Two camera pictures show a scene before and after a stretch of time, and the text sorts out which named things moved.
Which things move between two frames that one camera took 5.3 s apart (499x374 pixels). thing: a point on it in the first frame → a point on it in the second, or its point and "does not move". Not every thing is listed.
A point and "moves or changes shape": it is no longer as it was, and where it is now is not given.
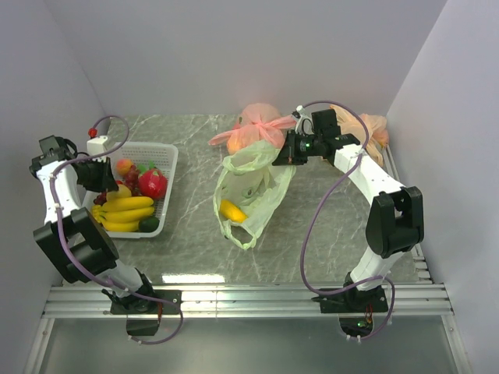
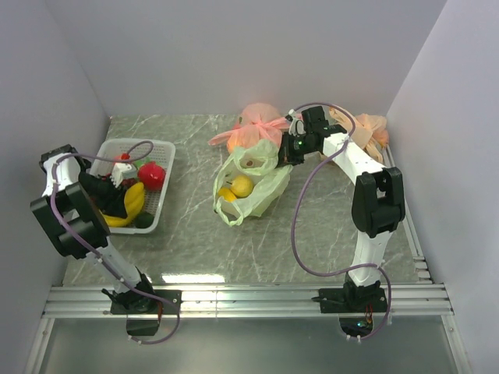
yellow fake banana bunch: [122, 214] moves or changes shape
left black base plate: [161, 308] does not move
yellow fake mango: [230, 211] → [228, 194]
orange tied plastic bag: [377, 127] does not move
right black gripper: [288, 155] does not move
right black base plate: [353, 301] does not move
